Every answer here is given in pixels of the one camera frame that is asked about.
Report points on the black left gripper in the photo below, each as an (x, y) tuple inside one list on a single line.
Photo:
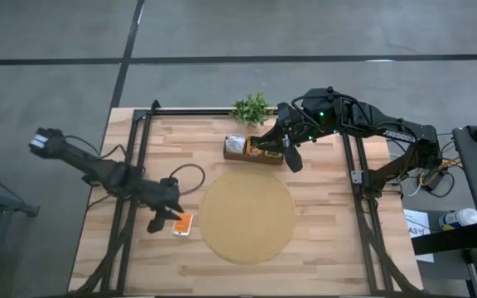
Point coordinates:
[(160, 194)]

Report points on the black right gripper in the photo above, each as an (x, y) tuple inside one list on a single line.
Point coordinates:
[(292, 132)]

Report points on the yellow tea packet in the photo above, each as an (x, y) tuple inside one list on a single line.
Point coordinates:
[(272, 155), (251, 152)]

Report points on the brown wooden organizer box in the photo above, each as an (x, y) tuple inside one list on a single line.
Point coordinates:
[(232, 156)]

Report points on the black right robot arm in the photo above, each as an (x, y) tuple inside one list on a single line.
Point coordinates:
[(404, 136)]

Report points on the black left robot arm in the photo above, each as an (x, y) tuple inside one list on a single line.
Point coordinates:
[(97, 167)]

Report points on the green potted plant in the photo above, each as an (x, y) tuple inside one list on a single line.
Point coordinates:
[(251, 111)]

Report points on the round woven placemat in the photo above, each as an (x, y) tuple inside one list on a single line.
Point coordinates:
[(247, 219)]

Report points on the black metal stand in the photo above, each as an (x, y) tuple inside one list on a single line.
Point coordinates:
[(15, 205)]

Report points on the white paper sheet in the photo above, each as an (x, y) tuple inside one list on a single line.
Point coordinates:
[(414, 217)]

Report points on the black shelf bar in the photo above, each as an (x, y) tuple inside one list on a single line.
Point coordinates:
[(445, 241)]

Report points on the white blue wipes canister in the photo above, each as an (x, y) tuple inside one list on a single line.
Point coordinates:
[(460, 218)]

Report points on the black metal table frame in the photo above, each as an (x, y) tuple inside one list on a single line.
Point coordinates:
[(205, 111)]

